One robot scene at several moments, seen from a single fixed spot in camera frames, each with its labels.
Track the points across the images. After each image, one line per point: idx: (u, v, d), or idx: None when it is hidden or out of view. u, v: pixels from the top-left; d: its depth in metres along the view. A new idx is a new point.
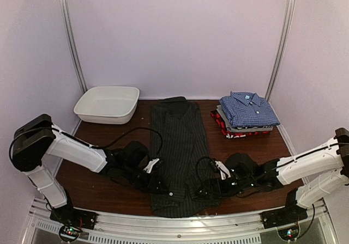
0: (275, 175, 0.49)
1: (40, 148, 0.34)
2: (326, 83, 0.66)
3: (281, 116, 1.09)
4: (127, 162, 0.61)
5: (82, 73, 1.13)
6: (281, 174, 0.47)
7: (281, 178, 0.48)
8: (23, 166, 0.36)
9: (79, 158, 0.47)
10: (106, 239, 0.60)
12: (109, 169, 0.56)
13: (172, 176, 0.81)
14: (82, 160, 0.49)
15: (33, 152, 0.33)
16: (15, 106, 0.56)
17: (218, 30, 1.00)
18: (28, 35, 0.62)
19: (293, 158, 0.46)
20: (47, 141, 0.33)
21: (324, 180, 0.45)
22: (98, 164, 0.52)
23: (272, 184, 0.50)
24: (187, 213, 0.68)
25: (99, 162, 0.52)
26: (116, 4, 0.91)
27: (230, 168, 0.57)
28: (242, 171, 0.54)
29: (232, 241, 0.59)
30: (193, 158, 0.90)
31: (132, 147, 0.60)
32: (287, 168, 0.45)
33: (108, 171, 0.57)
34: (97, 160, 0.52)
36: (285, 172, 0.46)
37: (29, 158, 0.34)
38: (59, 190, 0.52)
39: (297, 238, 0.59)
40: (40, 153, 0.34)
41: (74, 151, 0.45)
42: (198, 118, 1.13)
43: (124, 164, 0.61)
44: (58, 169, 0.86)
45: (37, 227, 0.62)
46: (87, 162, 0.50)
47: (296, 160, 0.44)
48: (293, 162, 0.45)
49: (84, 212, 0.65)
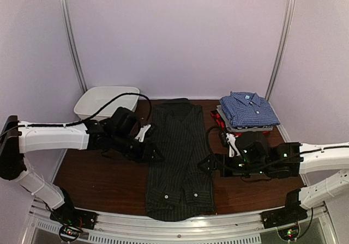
0: (299, 160, 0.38)
1: (11, 151, 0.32)
2: (326, 82, 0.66)
3: (281, 116, 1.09)
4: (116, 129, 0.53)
5: (82, 72, 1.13)
6: (307, 162, 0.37)
7: (302, 166, 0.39)
8: (8, 174, 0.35)
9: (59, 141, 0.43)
10: (106, 239, 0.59)
12: (97, 139, 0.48)
13: (169, 178, 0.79)
14: (64, 142, 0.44)
15: (7, 158, 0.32)
16: (15, 106, 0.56)
17: (218, 30, 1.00)
18: (28, 36, 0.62)
19: (321, 147, 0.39)
20: (16, 142, 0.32)
21: (332, 183, 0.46)
22: (83, 141, 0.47)
23: (290, 169, 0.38)
24: (181, 218, 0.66)
25: (82, 138, 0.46)
26: (116, 4, 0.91)
27: (240, 149, 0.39)
28: (255, 153, 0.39)
29: (232, 241, 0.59)
30: (192, 160, 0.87)
31: (120, 113, 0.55)
32: (314, 157, 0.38)
33: (96, 139, 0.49)
34: (78, 137, 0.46)
36: (310, 161, 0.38)
37: (9, 164, 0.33)
38: (53, 189, 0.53)
39: (297, 238, 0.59)
40: (17, 156, 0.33)
41: (47, 137, 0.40)
42: (200, 120, 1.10)
43: (113, 133, 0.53)
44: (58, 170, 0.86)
45: (37, 227, 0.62)
46: (70, 141, 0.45)
47: (324, 150, 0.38)
48: (321, 151, 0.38)
49: (84, 212, 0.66)
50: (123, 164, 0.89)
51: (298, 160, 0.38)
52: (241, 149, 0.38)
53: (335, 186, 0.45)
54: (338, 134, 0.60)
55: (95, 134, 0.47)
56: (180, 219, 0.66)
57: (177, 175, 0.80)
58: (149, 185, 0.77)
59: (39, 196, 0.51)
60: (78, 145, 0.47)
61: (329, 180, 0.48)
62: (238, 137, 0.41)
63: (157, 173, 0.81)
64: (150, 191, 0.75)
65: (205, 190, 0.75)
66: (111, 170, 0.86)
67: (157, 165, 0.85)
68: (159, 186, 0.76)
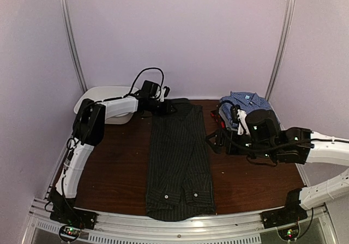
0: (308, 145, 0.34)
1: (101, 116, 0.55)
2: (326, 82, 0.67)
3: (281, 116, 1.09)
4: (146, 98, 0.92)
5: (82, 73, 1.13)
6: (318, 147, 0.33)
7: (311, 153, 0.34)
8: (95, 139, 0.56)
9: (123, 108, 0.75)
10: (106, 239, 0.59)
12: (142, 103, 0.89)
13: (169, 178, 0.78)
14: (124, 109, 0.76)
15: (97, 124, 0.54)
16: (16, 106, 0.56)
17: (218, 30, 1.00)
18: (29, 36, 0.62)
19: (332, 138, 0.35)
20: (101, 111, 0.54)
21: (334, 185, 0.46)
22: (134, 104, 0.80)
23: (298, 153, 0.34)
24: (180, 218, 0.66)
25: (133, 102, 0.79)
26: (117, 4, 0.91)
27: (251, 126, 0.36)
28: (264, 133, 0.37)
29: (232, 241, 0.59)
30: (192, 160, 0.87)
31: (148, 84, 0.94)
32: (324, 146, 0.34)
33: (140, 105, 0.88)
34: (132, 102, 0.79)
36: (319, 149, 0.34)
37: (95, 131, 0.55)
38: (79, 176, 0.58)
39: (297, 238, 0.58)
40: (99, 123, 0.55)
41: (115, 107, 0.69)
42: (200, 120, 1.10)
43: (147, 100, 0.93)
44: (55, 173, 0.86)
45: (37, 227, 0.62)
46: (129, 107, 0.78)
47: (333, 142, 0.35)
48: (331, 142, 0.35)
49: (84, 212, 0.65)
50: (123, 164, 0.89)
51: (307, 146, 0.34)
52: (250, 126, 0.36)
53: (335, 188, 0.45)
54: (338, 134, 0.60)
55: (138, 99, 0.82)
56: (180, 219, 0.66)
57: (177, 174, 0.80)
58: (149, 184, 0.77)
59: (71, 175, 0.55)
60: (132, 109, 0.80)
61: (331, 181, 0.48)
62: (249, 115, 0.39)
63: (157, 173, 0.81)
64: (150, 191, 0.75)
65: (205, 189, 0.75)
66: (111, 171, 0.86)
67: (157, 164, 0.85)
68: (159, 186, 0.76)
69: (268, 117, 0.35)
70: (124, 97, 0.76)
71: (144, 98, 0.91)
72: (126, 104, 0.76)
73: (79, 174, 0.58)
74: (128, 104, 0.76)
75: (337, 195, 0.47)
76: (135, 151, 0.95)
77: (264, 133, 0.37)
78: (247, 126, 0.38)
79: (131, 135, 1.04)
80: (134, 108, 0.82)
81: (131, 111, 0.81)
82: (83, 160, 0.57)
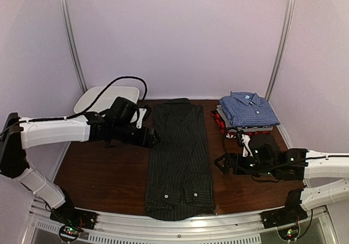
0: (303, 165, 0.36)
1: (17, 150, 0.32)
2: (325, 82, 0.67)
3: (281, 116, 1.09)
4: (116, 119, 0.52)
5: (82, 72, 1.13)
6: (312, 166, 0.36)
7: (306, 171, 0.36)
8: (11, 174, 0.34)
9: (64, 134, 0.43)
10: (106, 239, 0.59)
12: (98, 129, 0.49)
13: (169, 178, 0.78)
14: (66, 136, 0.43)
15: (10, 159, 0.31)
16: (16, 105, 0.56)
17: (218, 30, 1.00)
18: (29, 37, 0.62)
19: (326, 154, 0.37)
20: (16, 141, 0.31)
21: (337, 188, 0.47)
22: (84, 131, 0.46)
23: (295, 173, 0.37)
24: (180, 217, 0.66)
25: (83, 128, 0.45)
26: (117, 3, 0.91)
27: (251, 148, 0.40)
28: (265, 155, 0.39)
29: (232, 241, 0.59)
30: (192, 161, 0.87)
31: (120, 102, 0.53)
32: (318, 163, 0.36)
33: (96, 133, 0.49)
34: (80, 128, 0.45)
36: (314, 166, 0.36)
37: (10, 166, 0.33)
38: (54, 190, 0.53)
39: (297, 238, 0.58)
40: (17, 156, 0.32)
41: (50, 131, 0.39)
42: (200, 120, 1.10)
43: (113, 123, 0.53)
44: (58, 168, 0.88)
45: (37, 227, 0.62)
46: (74, 135, 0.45)
47: (329, 158, 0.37)
48: (326, 159, 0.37)
49: (84, 212, 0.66)
50: (123, 164, 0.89)
51: (302, 164, 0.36)
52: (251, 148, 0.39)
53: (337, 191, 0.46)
54: (338, 133, 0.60)
55: (96, 124, 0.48)
56: (180, 219, 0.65)
57: (177, 174, 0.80)
58: (149, 184, 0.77)
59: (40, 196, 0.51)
60: (80, 138, 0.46)
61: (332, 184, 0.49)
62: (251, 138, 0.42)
63: (157, 173, 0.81)
64: (150, 190, 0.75)
65: (205, 189, 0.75)
66: (111, 170, 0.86)
67: (157, 164, 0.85)
68: (159, 185, 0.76)
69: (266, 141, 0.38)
70: (70, 117, 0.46)
71: (112, 120, 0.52)
72: (66, 128, 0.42)
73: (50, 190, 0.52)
74: (73, 130, 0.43)
75: (339, 199, 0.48)
76: (135, 151, 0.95)
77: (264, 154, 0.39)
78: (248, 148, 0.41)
79: None
80: (85, 136, 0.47)
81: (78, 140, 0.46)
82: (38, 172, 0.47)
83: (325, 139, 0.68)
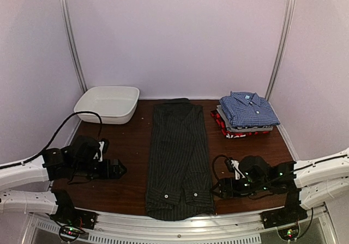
0: (292, 177, 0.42)
1: None
2: (325, 82, 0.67)
3: (281, 116, 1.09)
4: (76, 159, 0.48)
5: (82, 72, 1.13)
6: (300, 177, 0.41)
7: (298, 182, 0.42)
8: None
9: (20, 180, 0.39)
10: (106, 239, 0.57)
12: (56, 170, 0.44)
13: (169, 178, 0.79)
14: (23, 181, 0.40)
15: None
16: (16, 105, 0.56)
17: (218, 30, 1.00)
18: (29, 37, 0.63)
19: (313, 162, 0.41)
20: None
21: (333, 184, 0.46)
22: (42, 174, 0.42)
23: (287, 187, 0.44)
24: (180, 217, 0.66)
25: (42, 171, 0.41)
26: (116, 4, 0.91)
27: (243, 171, 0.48)
28: (256, 175, 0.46)
29: (232, 241, 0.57)
30: (192, 161, 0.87)
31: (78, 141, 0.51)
32: (305, 172, 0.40)
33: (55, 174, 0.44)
34: (37, 172, 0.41)
36: (302, 176, 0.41)
37: None
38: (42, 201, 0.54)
39: (297, 238, 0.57)
40: None
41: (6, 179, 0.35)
42: (200, 120, 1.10)
43: (73, 163, 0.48)
44: None
45: (37, 227, 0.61)
46: (32, 179, 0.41)
47: (314, 165, 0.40)
48: (312, 166, 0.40)
49: (84, 212, 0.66)
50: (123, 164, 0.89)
51: (291, 177, 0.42)
52: (242, 171, 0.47)
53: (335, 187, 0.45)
54: (338, 134, 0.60)
55: (54, 165, 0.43)
56: (180, 219, 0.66)
57: (177, 174, 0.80)
58: (149, 184, 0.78)
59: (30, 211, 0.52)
60: (40, 179, 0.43)
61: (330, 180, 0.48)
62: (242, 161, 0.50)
63: (157, 173, 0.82)
64: (150, 190, 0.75)
65: (205, 189, 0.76)
66: None
67: (157, 164, 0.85)
68: (159, 185, 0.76)
69: (254, 166, 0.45)
70: (26, 159, 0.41)
71: (72, 160, 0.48)
72: (23, 175, 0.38)
73: (34, 203, 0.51)
74: (31, 174, 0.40)
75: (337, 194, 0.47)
76: (136, 151, 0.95)
77: (255, 174, 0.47)
78: (241, 170, 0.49)
79: (131, 135, 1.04)
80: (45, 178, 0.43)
81: (37, 182, 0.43)
82: (17, 196, 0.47)
83: (325, 139, 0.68)
